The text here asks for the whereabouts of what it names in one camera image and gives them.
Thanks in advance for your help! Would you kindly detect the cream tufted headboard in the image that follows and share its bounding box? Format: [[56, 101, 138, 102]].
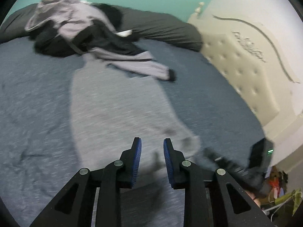
[[187, 0, 303, 173]]

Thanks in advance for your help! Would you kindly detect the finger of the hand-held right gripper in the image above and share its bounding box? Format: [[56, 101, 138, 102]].
[[204, 147, 224, 165]]

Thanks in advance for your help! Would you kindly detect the grey and black jacket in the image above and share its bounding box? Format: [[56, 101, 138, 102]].
[[24, 0, 178, 82]]

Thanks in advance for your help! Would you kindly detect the black fleece garment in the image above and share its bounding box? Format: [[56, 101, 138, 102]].
[[94, 2, 125, 33]]

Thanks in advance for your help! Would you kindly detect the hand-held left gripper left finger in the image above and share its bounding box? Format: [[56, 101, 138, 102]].
[[30, 137, 142, 227]]

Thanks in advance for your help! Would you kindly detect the yellow-green floor item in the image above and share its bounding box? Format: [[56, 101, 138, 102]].
[[274, 189, 301, 216]]

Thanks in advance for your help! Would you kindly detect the orange floor item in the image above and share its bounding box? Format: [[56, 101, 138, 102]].
[[269, 177, 281, 192]]

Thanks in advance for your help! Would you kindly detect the grey knit sweater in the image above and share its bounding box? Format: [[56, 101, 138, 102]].
[[69, 54, 202, 227]]

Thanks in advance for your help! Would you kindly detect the blue patterned bed cover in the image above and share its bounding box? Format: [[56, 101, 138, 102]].
[[0, 36, 266, 227]]

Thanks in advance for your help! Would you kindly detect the white floor cable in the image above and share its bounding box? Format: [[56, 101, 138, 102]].
[[261, 197, 293, 218]]

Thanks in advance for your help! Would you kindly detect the dark grey long pillow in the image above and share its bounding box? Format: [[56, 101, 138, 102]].
[[0, 3, 204, 52]]

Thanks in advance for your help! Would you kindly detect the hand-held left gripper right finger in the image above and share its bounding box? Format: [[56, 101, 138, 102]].
[[163, 138, 275, 227]]

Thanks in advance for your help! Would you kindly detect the person's right hand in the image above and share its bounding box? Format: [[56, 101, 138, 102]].
[[246, 190, 261, 209]]

